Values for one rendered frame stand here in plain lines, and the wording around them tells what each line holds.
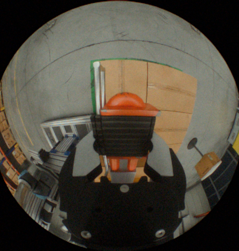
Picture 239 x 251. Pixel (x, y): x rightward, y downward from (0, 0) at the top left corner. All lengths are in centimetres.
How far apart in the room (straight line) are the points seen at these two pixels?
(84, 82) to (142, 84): 90
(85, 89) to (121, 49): 80
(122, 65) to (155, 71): 26
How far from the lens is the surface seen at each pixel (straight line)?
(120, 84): 64
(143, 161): 48
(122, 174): 20
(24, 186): 68
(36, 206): 101
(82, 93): 132
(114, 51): 131
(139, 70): 67
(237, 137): 728
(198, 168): 212
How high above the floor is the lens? 118
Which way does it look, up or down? 63 degrees down
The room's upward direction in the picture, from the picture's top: 176 degrees counter-clockwise
